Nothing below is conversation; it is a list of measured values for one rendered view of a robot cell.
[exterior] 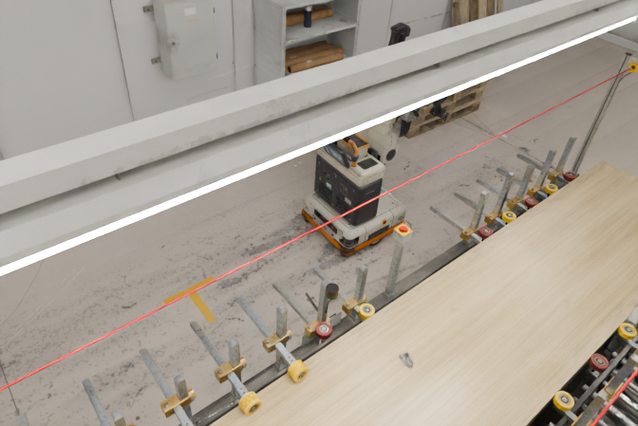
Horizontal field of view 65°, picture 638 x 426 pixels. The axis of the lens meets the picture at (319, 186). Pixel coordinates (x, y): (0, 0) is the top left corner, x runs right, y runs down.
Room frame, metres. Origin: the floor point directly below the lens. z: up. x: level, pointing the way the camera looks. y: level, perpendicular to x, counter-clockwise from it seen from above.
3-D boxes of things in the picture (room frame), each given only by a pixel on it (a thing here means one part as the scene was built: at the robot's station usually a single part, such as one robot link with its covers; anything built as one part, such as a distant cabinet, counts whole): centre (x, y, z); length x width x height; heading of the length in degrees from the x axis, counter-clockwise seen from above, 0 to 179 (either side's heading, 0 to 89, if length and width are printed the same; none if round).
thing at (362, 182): (3.19, -0.24, 0.59); 0.55 x 0.34 x 0.83; 40
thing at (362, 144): (3.17, -0.23, 0.87); 0.23 x 0.15 x 0.11; 40
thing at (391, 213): (3.25, -0.31, 0.16); 0.67 x 0.64 x 0.25; 130
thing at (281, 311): (1.40, 0.12, 0.93); 0.04 x 0.04 x 0.48; 42
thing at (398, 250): (1.91, -0.45, 0.93); 0.05 x 0.05 x 0.45; 42
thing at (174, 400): (1.05, 0.51, 0.95); 0.14 x 0.06 x 0.05; 132
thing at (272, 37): (4.53, 0.22, 0.78); 0.90 x 0.45 x 1.55; 132
